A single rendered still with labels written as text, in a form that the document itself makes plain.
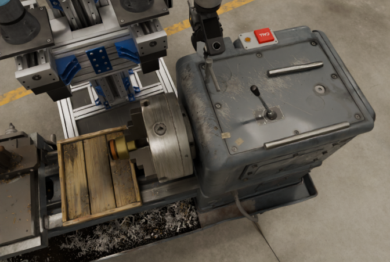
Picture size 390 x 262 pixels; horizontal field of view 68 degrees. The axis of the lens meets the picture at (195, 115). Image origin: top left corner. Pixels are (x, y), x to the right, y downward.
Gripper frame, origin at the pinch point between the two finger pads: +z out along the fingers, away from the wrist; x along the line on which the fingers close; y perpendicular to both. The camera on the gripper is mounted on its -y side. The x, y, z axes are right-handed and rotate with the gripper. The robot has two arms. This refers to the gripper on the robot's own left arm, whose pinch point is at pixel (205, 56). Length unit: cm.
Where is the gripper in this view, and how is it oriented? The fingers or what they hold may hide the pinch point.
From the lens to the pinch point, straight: 92.4
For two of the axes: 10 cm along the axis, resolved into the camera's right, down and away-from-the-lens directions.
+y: -2.7, -8.6, 4.4
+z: -0.2, 4.6, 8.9
